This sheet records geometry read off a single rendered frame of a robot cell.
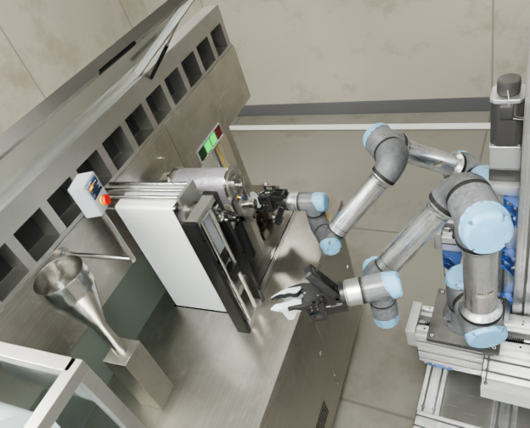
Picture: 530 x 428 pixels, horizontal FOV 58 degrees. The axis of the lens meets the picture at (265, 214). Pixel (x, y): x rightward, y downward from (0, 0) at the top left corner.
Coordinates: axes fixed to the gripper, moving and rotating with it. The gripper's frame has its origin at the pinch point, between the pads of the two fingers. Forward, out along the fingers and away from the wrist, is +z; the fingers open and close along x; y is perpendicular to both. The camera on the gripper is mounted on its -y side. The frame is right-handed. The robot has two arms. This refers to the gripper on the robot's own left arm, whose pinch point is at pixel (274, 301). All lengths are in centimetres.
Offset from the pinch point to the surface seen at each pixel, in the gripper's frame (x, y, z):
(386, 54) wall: 303, 29, -81
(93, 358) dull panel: 10, 19, 71
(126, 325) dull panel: 27, 22, 65
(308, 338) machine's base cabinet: 32, 51, 1
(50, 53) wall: 279, -50, 176
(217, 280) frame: 17.3, 2.0, 20.4
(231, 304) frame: 18.7, 14.2, 19.7
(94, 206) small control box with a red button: 2, -41, 37
